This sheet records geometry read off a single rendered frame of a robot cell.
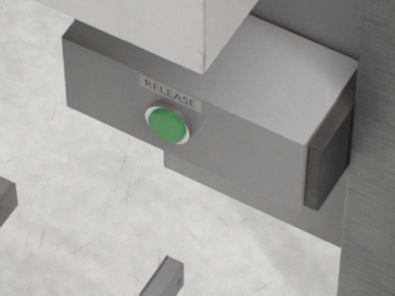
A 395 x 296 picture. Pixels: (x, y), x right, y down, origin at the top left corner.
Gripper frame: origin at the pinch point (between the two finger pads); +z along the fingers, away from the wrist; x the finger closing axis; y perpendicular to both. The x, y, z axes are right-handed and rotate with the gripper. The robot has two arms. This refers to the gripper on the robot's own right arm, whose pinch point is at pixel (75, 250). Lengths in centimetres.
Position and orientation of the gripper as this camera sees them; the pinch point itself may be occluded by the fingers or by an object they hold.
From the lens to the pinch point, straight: 144.2
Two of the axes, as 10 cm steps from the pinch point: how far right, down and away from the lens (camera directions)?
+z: 5.0, -6.9, 5.3
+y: 0.0, 6.1, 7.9
